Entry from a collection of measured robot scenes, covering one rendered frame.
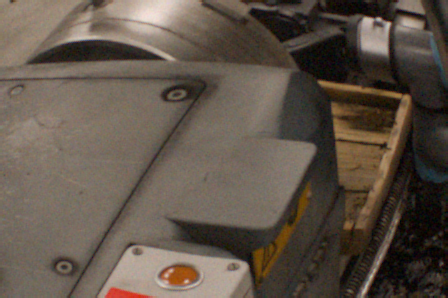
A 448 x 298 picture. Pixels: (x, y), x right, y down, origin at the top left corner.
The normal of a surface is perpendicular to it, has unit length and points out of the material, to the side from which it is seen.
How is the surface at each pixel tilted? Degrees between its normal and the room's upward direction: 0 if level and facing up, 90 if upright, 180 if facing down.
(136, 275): 0
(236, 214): 0
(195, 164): 0
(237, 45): 47
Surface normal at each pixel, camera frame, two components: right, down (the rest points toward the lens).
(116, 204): -0.13, -0.84
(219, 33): 0.51, -0.58
